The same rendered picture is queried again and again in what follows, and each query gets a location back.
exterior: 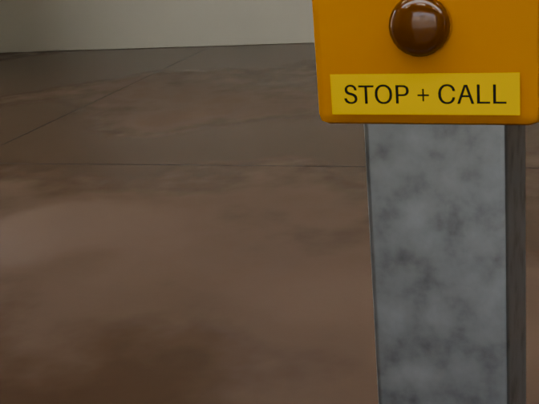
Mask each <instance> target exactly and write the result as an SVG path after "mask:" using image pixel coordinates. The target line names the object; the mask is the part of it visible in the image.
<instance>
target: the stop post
mask: <svg viewBox="0 0 539 404"><path fill-rule="evenodd" d="M400 1H401V0H312V10H313V22H314V46H315V58H316V71H317V83H318V107H319V114H320V116H321V119H322V121H324V122H327V123H358V124H364V137H365V153H366V169H367V199H368V215H369V230H370V246H371V276H372V292H373V307H374V323H375V353H376V369H377V384H378V400H379V404H526V268H525V125H532V124H535V123H538V122H539V0H438V1H440V2H441V3H442V4H443V6H444V7H445V8H446V11H447V12H448V15H449V19H450V24H451V26H450V33H449V36H448V39H447V41H446V43H445V44H444V45H443V46H442V47H441V48H440V49H439V50H438V51H437V52H436V53H433V54H431V55H428V56H423V57H416V56H411V55H408V54H405V53H403V52H402V51H401V50H400V49H399V48H398V47H397V46H396V45H395V44H394V43H393V41H392V39H391V36H390V32H389V18H390V16H391V12H392V10H393V9H394V7H395V6H396V4H397V3H398V2H400Z"/></svg>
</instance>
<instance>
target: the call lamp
mask: <svg viewBox="0 0 539 404"><path fill-rule="evenodd" d="M450 26H451V24H450V19H449V15H448V12H447V11H446V8H445V7H444V6H443V4H442V3H441V2H440V1H438V0H401V1H400V2H398V3H397V4H396V6H395V7H394V9H393V10H392V12H391V16H390V18H389V32H390V36H391V39H392V41H393V43H394V44H395V45H396V46H397V47H398V48H399V49H400V50H401V51H402V52H403V53H405V54H408V55H411V56H416V57H423V56H428V55H431V54H433V53H436V52H437V51H438V50H439V49H440V48H441V47H442V46H443V45H444V44H445V43H446V41H447V39H448V36H449V33H450Z"/></svg>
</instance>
